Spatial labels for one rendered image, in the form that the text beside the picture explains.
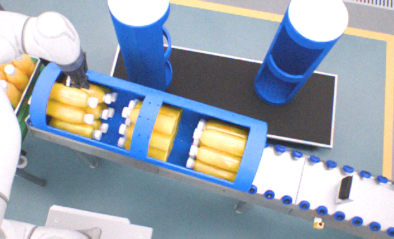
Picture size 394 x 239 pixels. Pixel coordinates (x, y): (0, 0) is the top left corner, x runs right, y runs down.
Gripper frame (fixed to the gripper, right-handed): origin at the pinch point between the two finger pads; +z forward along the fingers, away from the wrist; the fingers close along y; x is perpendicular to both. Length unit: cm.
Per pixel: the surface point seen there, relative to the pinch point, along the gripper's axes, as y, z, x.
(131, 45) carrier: 41, 50, 2
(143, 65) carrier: 41, 71, -3
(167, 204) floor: -21, 132, -36
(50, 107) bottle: -7.7, 18.7, 14.7
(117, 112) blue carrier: 3.0, 36.4, -6.6
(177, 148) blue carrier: -4, 36, -36
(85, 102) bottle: -2.5, 15.6, 1.9
